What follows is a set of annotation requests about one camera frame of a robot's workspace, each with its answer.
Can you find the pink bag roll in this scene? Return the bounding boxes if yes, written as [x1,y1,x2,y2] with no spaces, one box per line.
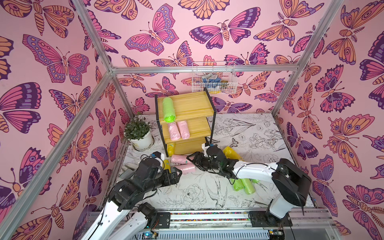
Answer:
[168,123,181,141]
[171,155,190,165]
[176,164,196,174]
[177,121,191,140]

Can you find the yellow bag roll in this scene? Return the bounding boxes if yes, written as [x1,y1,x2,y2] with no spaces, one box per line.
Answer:
[163,160,171,172]
[223,146,242,160]
[167,143,175,157]

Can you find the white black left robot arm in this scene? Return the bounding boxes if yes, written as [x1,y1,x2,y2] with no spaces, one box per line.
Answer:
[82,155,183,240]

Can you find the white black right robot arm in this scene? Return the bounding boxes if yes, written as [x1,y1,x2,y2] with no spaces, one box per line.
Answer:
[187,144,312,226]

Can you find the green bag roll right one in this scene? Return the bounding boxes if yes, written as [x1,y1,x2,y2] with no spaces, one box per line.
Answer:
[231,179,244,192]

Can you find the green bag roll right two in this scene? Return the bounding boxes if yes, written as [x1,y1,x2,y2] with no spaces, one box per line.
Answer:
[241,179,256,195]

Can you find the potted green plant white pot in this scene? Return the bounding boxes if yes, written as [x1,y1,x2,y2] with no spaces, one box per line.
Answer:
[124,117,155,152]

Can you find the blue items in basket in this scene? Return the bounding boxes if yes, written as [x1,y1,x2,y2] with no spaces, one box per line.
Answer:
[201,73,222,85]

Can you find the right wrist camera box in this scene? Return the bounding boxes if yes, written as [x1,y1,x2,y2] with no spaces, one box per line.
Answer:
[202,142,211,157]

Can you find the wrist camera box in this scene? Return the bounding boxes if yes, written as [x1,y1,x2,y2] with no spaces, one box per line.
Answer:
[150,151,165,162]
[202,142,211,157]

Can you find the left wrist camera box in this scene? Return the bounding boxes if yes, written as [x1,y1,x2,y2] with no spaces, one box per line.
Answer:
[150,151,165,162]

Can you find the wooden three-tier shelf black frame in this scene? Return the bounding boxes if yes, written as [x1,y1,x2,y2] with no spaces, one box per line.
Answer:
[155,89,217,156]

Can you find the white wire wall basket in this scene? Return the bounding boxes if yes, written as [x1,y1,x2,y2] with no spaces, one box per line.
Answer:
[191,62,238,95]

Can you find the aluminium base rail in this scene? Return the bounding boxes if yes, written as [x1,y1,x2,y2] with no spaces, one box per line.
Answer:
[83,208,340,240]

